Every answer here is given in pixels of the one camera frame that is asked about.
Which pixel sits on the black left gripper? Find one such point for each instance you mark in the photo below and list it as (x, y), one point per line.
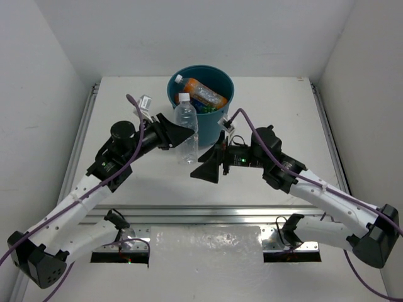
(162, 131)

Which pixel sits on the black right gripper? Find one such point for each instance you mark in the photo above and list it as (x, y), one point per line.
(211, 160)

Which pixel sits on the clear bottle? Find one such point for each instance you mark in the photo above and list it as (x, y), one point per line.
(185, 117)

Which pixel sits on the crushed green plastic bottle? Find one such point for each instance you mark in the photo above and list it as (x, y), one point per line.
(208, 109)

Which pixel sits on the orange bottle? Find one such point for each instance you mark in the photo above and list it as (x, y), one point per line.
(200, 92)

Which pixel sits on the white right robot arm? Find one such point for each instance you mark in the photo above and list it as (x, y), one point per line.
(368, 231)

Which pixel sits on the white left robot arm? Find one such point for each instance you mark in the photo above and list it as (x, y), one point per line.
(44, 251)

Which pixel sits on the teal plastic bin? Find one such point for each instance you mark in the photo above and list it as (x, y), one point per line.
(218, 81)

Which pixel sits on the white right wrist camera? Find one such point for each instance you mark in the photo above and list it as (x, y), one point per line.
(227, 124)

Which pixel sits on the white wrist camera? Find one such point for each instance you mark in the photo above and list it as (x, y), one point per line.
(227, 124)
(144, 103)

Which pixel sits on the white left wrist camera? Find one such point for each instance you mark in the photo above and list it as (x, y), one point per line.
(144, 103)

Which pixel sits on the aluminium table frame rails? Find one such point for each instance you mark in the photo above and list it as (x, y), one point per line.
(193, 240)

